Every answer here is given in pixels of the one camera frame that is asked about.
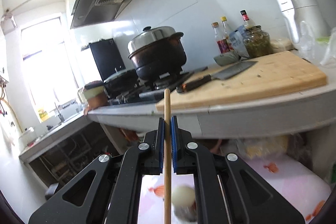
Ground white plastic soup spoon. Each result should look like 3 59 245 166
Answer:
171 185 195 207

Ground wooden chopstick three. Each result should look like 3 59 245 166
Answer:
164 89 172 224

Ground kitchen knife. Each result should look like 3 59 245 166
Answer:
176 61 257 93

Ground steel utensil holder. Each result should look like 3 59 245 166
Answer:
173 201 198 222

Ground bag of yellow food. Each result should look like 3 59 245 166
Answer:
240 136 289 159

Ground brown ceramic pot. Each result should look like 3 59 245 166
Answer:
84 81 108 109

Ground black frying pan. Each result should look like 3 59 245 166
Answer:
104 69 138 91

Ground small grey bowl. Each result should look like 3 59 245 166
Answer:
214 51 240 67

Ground yellow cap bottle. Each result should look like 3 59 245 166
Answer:
220 16 234 51

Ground black cooking pot with lid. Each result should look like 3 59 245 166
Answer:
127 26 187 81

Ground blue white packet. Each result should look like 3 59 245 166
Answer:
229 26 249 58

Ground clear sauce bottle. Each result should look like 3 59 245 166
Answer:
211 22 230 53

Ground red cap bottle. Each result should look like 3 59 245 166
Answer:
240 10 255 29

